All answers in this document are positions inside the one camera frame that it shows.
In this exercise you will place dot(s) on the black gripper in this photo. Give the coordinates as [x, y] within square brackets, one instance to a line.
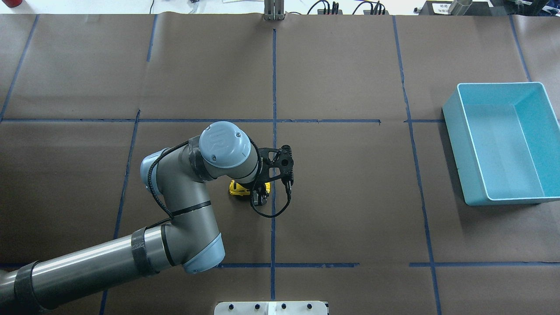
[259, 196]

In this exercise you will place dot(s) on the yellow beetle toy car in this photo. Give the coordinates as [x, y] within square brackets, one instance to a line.
[236, 189]

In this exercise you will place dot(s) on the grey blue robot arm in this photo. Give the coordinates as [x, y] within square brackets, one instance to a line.
[67, 186]

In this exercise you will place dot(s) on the light blue plastic bin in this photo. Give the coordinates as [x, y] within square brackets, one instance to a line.
[505, 142]

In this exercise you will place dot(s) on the red cylinder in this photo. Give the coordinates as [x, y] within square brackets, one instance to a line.
[12, 3]

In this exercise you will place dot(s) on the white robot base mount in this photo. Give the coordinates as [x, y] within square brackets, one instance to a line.
[272, 308]

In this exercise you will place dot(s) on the aluminium frame post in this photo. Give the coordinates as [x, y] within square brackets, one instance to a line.
[274, 10]

